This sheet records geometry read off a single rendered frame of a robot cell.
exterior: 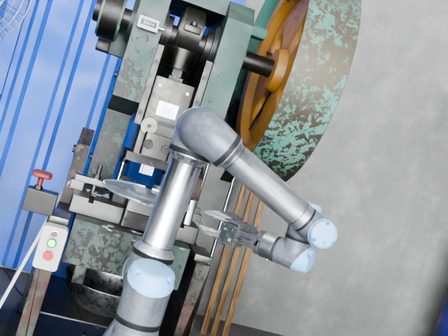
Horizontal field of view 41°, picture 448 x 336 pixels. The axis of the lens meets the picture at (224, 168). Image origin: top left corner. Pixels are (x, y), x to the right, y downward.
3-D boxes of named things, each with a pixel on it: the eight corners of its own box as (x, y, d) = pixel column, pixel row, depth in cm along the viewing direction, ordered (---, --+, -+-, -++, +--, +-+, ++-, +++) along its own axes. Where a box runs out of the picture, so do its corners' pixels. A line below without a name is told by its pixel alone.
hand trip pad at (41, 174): (45, 199, 185) (51, 175, 185) (25, 193, 184) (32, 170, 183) (47, 195, 192) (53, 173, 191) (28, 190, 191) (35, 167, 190)
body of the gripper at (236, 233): (223, 216, 171) (259, 231, 166) (235, 217, 179) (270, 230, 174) (215, 241, 172) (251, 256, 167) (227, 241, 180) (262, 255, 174)
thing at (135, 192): (96, 190, 174) (97, 187, 174) (107, 176, 203) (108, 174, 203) (190, 219, 178) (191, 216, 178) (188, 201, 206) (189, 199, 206)
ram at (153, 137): (174, 165, 206) (199, 83, 204) (132, 153, 202) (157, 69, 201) (169, 160, 222) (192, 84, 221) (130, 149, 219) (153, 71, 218)
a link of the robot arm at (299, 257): (320, 246, 168) (311, 275, 168) (285, 233, 172) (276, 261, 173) (312, 247, 161) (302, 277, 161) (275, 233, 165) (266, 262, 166)
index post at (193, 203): (190, 226, 208) (199, 199, 207) (182, 223, 207) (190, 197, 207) (189, 224, 211) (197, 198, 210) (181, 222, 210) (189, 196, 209)
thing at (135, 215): (156, 243, 190) (169, 203, 189) (113, 231, 187) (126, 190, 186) (150, 226, 214) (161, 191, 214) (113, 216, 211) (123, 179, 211)
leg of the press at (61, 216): (9, 419, 185) (93, 143, 181) (-29, 412, 183) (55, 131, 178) (40, 314, 275) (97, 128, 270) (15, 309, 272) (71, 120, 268)
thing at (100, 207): (195, 245, 208) (200, 229, 208) (67, 211, 198) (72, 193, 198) (183, 227, 237) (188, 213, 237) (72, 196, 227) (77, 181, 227)
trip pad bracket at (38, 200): (41, 251, 187) (59, 193, 186) (10, 244, 185) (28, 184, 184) (43, 247, 193) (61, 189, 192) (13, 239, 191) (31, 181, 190)
